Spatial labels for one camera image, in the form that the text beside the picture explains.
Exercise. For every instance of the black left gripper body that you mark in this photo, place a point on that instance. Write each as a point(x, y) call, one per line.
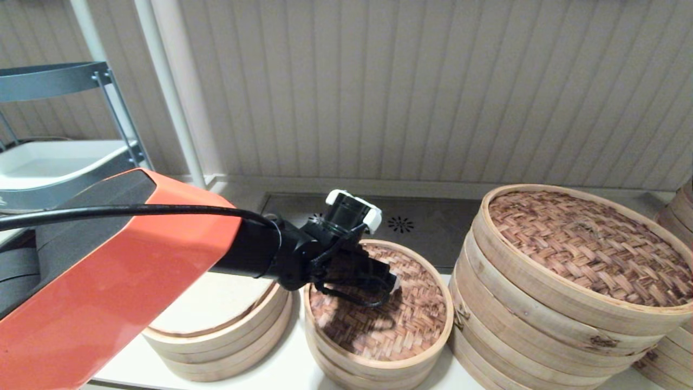
point(360, 273)

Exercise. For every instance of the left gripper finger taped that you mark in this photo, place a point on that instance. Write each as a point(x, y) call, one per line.
point(396, 283)

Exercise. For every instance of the small woven bamboo lid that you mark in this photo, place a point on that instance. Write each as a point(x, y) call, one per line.
point(411, 325)

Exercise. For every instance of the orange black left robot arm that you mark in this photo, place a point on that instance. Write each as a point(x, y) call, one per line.
point(108, 292)

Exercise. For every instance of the small bamboo steamer basket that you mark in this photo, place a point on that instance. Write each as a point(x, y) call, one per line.
point(227, 346)
point(373, 376)

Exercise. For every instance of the large bamboo steamer stack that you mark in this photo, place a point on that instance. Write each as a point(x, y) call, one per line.
point(514, 341)

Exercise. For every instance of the white cloth steamer liner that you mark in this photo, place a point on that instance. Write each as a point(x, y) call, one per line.
point(216, 303)

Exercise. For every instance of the large woven bamboo steamer lid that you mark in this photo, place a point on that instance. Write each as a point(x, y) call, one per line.
point(584, 244)

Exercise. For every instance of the steel drain plate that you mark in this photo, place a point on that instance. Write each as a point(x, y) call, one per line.
point(433, 238)

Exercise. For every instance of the white vertical pole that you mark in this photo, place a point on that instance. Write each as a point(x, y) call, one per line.
point(168, 92)
point(89, 32)

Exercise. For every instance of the grey rack tray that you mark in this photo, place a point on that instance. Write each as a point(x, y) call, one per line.
point(59, 168)

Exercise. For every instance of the black wrist camera white caps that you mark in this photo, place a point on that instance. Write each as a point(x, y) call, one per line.
point(352, 214)

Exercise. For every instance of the grey metal rack frame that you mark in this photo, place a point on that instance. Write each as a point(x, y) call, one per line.
point(48, 81)

